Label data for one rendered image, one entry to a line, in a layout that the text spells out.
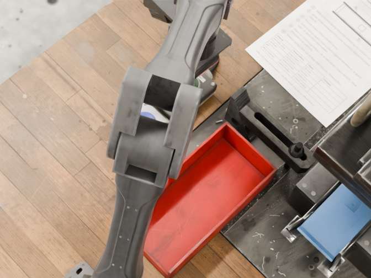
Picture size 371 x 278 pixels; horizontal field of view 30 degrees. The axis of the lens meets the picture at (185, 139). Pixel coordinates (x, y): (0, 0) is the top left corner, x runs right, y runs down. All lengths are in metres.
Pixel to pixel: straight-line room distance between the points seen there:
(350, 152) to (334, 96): 0.32
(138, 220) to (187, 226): 0.28
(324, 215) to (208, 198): 0.20
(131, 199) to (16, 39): 1.57
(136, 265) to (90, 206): 0.26
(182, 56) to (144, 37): 0.48
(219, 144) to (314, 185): 0.19
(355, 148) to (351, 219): 0.17
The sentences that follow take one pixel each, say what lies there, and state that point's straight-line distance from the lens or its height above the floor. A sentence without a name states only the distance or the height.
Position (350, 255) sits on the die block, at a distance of 1.18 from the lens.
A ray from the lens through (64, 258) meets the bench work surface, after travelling 1.16.
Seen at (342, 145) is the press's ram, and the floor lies 1.14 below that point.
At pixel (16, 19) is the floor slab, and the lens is 2.42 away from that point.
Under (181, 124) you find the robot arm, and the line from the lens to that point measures 0.80.
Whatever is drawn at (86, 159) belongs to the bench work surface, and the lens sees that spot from 1.20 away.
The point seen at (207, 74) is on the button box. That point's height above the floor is 0.92.
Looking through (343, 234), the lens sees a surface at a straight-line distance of 1.12.
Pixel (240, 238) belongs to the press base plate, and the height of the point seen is 0.90.
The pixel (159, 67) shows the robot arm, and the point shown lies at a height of 1.31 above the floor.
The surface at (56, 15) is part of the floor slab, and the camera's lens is 2.42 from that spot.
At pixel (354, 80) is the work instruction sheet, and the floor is 0.90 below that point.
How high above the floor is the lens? 2.02
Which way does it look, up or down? 67 degrees down
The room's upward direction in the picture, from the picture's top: 10 degrees clockwise
